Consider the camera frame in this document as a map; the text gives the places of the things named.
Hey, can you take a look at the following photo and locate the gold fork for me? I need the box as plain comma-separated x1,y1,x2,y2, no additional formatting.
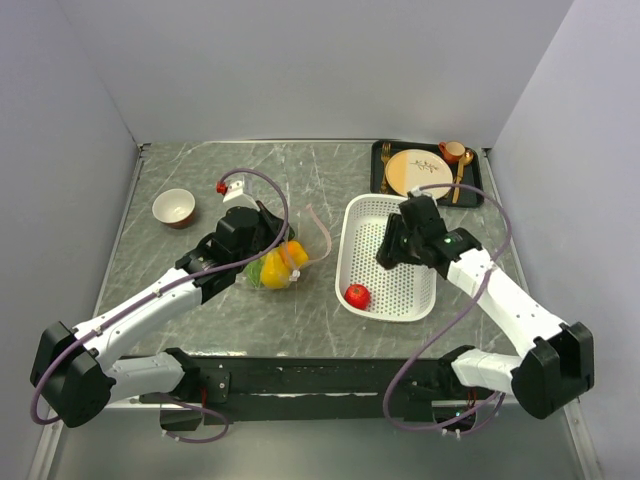
379,142,391,194

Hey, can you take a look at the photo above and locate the orange yellow mango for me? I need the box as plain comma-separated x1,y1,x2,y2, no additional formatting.
278,240,309,270

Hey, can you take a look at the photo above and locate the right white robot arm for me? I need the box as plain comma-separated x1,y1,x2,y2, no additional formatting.
376,195,595,419

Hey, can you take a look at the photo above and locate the cream orange plate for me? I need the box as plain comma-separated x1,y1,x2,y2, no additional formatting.
386,149,453,197

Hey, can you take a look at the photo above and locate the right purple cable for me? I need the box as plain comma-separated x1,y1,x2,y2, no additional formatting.
382,183,512,437

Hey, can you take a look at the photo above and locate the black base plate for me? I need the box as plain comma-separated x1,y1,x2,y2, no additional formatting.
168,348,491,423

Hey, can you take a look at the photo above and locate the clear zip top bag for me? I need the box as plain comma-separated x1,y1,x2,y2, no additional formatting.
240,204,332,290

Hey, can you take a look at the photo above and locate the white brown bowl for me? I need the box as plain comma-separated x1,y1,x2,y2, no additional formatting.
151,188,196,229

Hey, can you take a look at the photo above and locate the yellow pear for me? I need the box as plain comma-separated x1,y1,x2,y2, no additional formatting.
260,251,293,290

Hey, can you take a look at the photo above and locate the white perforated basket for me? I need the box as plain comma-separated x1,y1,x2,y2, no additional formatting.
335,194,437,323

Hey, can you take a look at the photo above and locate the orange cup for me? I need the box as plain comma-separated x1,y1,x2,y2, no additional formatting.
438,141,466,164

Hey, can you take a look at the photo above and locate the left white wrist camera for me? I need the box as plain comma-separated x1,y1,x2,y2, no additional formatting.
223,177,254,208

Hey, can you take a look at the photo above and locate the aluminium rail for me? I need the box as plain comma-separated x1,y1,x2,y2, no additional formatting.
49,389,581,416

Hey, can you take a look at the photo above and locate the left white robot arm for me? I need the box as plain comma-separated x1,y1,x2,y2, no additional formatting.
30,203,289,428

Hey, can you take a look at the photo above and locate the gold spoon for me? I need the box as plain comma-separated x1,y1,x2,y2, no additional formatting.
452,148,474,204

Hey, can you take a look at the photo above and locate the green grapes bunch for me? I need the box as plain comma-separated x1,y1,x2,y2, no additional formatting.
244,259,264,288

